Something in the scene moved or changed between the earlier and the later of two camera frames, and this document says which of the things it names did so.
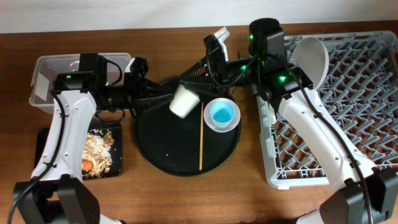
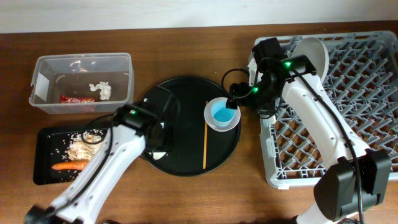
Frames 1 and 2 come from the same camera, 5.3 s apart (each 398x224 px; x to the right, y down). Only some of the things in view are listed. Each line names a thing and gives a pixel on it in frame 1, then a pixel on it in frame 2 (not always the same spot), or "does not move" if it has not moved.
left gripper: x=133 y=92 → x=167 y=144
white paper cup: x=184 y=102 → x=158 y=155
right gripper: x=221 y=67 → x=244 y=99
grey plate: x=311 y=55 does not move
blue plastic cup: x=222 y=113 does not move
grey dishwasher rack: x=360 y=91 does not move
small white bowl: x=209 y=120 does not move
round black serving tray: x=170 y=144 does not move
